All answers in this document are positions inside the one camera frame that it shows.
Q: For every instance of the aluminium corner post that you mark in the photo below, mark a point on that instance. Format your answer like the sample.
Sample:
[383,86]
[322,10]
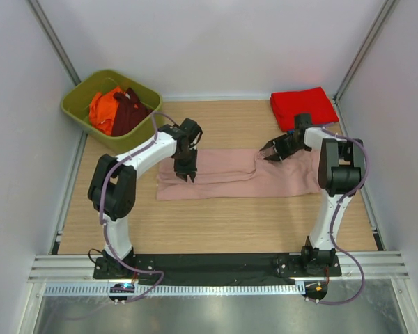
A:
[387,8]
[54,40]

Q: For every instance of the slotted cable duct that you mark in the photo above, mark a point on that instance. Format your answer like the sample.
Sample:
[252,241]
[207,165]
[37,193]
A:
[125,289]

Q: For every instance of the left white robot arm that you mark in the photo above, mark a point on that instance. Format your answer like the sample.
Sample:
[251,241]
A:
[113,190]

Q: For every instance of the pink t shirt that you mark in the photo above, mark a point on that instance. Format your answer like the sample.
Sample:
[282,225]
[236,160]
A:
[241,173]

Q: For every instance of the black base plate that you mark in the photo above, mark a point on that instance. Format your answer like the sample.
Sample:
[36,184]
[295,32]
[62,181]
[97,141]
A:
[234,269]

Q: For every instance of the folded red t shirt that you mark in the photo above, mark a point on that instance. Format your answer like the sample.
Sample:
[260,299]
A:
[286,105]

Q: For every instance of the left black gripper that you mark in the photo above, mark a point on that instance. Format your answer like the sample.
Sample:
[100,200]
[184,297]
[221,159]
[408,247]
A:
[181,171]

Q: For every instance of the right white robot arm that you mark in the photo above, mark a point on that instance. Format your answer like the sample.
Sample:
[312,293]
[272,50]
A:
[342,172]

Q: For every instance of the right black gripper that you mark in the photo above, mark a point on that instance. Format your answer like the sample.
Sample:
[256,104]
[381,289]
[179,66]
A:
[282,154]

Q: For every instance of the orange t shirt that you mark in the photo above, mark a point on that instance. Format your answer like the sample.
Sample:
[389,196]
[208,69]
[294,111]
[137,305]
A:
[103,109]

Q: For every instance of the right aluminium corner post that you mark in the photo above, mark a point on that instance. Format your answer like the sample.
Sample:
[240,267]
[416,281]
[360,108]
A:
[387,8]

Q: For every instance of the left aluminium corner post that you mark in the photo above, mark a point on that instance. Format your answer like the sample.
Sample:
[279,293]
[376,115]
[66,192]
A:
[54,40]

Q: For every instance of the aluminium frame rail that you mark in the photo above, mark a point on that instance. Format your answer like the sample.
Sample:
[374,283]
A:
[79,269]

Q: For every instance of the green plastic bin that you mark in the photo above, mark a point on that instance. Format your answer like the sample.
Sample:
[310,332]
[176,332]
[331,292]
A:
[76,105]

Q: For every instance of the maroon t shirt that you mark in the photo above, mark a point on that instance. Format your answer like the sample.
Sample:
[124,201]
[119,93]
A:
[129,113]

